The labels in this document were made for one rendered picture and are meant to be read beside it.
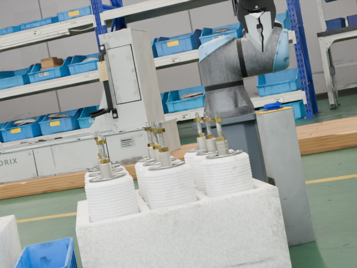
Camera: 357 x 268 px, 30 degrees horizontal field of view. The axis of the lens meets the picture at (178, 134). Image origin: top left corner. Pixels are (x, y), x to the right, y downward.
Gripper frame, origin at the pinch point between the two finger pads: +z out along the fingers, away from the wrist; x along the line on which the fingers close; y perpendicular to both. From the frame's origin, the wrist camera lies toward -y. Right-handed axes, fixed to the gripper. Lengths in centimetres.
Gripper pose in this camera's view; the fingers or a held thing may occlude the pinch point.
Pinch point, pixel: (262, 46)
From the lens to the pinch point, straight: 156.4
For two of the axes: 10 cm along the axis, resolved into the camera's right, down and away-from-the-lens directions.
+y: -1.4, -0.3, 9.9
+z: 1.8, 9.8, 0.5
